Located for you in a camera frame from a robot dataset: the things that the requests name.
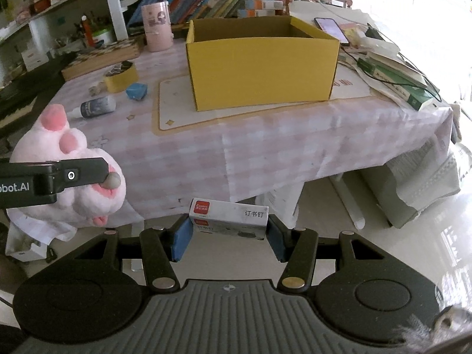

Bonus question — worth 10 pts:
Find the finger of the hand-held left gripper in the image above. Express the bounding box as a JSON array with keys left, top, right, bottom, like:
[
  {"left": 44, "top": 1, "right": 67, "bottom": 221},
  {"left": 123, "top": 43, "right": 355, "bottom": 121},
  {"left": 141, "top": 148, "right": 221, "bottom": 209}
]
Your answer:
[{"left": 57, "top": 157, "right": 122, "bottom": 192}]

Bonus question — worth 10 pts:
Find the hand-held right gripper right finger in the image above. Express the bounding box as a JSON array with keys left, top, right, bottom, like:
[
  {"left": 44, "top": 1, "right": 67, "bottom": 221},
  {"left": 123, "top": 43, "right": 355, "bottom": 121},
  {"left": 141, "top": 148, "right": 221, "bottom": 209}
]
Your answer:
[{"left": 266, "top": 214, "right": 397, "bottom": 293}]

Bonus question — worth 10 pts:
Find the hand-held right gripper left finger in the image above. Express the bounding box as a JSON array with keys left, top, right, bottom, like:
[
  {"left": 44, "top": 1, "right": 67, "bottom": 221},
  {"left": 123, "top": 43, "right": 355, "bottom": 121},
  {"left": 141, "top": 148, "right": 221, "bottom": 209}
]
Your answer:
[{"left": 66, "top": 216, "right": 194, "bottom": 292}]

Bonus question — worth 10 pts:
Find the pink plush toy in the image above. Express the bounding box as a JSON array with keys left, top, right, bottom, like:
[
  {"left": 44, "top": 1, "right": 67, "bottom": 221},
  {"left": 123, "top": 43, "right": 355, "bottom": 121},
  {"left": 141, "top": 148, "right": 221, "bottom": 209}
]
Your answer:
[{"left": 8, "top": 104, "right": 127, "bottom": 228}]

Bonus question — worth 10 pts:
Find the white staples box red label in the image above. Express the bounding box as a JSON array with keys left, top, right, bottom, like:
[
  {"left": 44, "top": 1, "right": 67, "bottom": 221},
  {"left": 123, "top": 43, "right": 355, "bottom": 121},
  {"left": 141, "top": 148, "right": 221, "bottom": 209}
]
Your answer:
[{"left": 189, "top": 198, "right": 269, "bottom": 241}]

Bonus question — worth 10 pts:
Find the dark ink bottle white cap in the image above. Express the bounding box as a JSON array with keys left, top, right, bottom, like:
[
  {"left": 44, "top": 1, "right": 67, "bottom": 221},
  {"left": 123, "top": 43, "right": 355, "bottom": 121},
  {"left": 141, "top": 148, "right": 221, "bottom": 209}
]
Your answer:
[{"left": 70, "top": 96, "right": 118, "bottom": 120}]

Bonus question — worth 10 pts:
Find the small blue block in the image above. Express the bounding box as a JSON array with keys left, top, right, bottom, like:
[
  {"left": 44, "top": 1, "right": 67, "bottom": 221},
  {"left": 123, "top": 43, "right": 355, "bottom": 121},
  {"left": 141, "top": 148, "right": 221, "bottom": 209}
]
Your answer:
[{"left": 126, "top": 82, "right": 148, "bottom": 100}]

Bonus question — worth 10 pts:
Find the yellow tape roll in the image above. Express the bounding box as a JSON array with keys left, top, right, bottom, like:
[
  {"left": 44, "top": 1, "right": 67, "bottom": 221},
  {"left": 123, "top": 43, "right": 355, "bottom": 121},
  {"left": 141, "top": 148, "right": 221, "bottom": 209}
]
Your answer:
[{"left": 104, "top": 62, "right": 139, "bottom": 94}]

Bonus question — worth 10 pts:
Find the yellow cardboard box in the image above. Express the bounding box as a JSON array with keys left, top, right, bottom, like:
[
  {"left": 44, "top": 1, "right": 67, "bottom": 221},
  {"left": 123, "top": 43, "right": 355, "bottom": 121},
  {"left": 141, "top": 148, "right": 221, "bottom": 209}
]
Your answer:
[{"left": 185, "top": 15, "right": 340, "bottom": 112}]

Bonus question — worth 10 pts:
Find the white table leg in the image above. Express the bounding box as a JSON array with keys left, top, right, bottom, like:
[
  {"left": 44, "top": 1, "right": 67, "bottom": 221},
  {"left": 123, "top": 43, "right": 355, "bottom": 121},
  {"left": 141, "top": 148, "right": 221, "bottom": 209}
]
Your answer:
[{"left": 330, "top": 171, "right": 366, "bottom": 229}]

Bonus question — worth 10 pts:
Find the black electronic keyboard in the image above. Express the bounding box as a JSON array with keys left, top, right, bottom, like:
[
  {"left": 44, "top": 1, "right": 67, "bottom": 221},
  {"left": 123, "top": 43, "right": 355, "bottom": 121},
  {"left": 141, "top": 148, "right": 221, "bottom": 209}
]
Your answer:
[{"left": 0, "top": 53, "right": 78, "bottom": 133}]

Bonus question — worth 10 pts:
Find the wooden chessboard box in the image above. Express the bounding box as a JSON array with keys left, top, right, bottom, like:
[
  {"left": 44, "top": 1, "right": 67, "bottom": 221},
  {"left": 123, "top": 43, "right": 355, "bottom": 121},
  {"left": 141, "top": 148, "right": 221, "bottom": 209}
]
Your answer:
[{"left": 61, "top": 38, "right": 142, "bottom": 82}]

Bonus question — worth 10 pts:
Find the white storage box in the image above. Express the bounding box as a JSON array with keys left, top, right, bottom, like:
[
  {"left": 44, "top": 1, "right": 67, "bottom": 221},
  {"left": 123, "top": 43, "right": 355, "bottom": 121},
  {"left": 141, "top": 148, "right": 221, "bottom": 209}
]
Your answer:
[{"left": 20, "top": 50, "right": 48, "bottom": 71}]

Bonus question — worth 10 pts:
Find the white holder with pens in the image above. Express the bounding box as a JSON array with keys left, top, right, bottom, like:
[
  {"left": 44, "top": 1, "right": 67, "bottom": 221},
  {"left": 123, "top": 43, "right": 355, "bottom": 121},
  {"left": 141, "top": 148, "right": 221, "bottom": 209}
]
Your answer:
[{"left": 55, "top": 17, "right": 111, "bottom": 50}]

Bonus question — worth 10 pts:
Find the white jar green lid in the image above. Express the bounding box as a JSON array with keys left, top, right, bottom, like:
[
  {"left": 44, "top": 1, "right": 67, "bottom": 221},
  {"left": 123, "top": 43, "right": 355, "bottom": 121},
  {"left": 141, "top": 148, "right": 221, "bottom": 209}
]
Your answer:
[{"left": 92, "top": 29, "right": 114, "bottom": 47}]

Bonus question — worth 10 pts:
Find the pink cylinder pen holder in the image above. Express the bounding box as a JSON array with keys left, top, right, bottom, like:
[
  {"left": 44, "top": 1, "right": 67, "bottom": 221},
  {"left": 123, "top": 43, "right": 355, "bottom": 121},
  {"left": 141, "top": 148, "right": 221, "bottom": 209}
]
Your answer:
[{"left": 141, "top": 2, "right": 173, "bottom": 53}]

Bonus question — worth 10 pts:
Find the white shelf unit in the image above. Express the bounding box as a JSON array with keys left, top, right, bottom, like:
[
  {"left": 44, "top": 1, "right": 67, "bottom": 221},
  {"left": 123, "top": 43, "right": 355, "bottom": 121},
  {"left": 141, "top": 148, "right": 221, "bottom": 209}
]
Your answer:
[{"left": 0, "top": 0, "right": 356, "bottom": 67}]

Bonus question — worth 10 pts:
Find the green book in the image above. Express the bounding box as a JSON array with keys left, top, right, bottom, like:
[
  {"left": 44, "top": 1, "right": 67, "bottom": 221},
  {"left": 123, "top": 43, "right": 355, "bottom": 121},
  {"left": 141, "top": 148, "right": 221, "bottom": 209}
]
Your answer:
[{"left": 357, "top": 58, "right": 437, "bottom": 111}]

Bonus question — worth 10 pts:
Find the row of colourful books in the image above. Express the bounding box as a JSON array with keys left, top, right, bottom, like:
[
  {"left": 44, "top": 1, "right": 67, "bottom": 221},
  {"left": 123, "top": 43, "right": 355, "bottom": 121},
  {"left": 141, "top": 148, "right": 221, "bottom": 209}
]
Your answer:
[{"left": 127, "top": 0, "right": 284, "bottom": 26}]

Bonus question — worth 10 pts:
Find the white book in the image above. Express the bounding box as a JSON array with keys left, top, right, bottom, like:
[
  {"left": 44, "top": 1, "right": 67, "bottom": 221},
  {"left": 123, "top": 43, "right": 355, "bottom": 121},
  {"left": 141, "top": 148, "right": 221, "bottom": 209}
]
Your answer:
[{"left": 367, "top": 50, "right": 428, "bottom": 85}]

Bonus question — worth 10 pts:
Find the black smartphone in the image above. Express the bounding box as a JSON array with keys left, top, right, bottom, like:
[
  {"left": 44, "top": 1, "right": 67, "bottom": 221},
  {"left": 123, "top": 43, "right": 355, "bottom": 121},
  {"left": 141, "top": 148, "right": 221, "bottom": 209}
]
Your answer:
[{"left": 314, "top": 17, "right": 350, "bottom": 47}]

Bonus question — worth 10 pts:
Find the clear plastic case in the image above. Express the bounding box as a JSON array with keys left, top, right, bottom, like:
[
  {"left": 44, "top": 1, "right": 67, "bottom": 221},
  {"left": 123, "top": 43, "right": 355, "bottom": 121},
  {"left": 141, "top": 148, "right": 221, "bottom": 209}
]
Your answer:
[{"left": 359, "top": 37, "right": 401, "bottom": 54}]

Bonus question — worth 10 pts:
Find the white paper pile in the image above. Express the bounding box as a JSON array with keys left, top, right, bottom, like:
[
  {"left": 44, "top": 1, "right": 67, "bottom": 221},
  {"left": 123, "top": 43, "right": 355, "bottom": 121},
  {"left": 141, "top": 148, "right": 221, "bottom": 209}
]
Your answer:
[{"left": 288, "top": 2, "right": 369, "bottom": 30}]

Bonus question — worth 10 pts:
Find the black cable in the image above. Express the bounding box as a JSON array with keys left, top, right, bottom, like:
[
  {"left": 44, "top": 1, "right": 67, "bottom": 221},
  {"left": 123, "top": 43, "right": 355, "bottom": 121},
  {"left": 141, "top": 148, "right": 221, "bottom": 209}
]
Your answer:
[{"left": 343, "top": 33, "right": 443, "bottom": 100}]

